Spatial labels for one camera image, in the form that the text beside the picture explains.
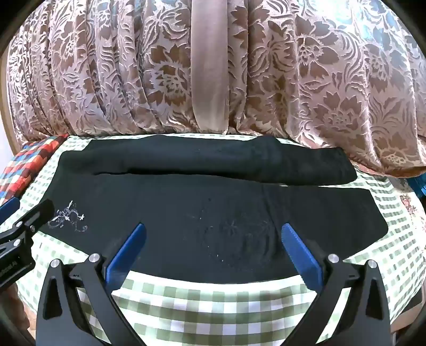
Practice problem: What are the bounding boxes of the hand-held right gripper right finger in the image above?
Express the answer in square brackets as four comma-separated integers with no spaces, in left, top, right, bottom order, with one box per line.
[281,223,391,346]

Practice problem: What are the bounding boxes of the blue object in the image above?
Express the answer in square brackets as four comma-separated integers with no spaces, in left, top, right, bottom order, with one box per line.
[411,175,426,200]

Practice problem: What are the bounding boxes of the floral print cloth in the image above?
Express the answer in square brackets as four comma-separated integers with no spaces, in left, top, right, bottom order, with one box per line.
[398,193,426,221]

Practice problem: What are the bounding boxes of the plain beige curtain strip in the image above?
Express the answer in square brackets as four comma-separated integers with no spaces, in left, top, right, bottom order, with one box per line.
[191,0,231,132]

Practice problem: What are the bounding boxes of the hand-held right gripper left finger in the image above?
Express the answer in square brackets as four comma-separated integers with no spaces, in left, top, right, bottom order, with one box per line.
[36,223,147,346]

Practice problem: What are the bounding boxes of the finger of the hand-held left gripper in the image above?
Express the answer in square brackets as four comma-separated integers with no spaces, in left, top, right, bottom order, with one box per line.
[0,200,56,257]
[0,197,21,219]

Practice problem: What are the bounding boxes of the red blue checked cloth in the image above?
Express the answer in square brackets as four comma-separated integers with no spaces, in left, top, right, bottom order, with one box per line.
[0,133,69,213]

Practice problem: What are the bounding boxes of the green checked bedsheet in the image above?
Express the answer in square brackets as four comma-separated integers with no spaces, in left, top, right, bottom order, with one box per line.
[13,131,426,346]

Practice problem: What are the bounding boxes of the black pants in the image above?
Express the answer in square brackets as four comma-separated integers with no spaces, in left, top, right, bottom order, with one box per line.
[35,135,389,282]

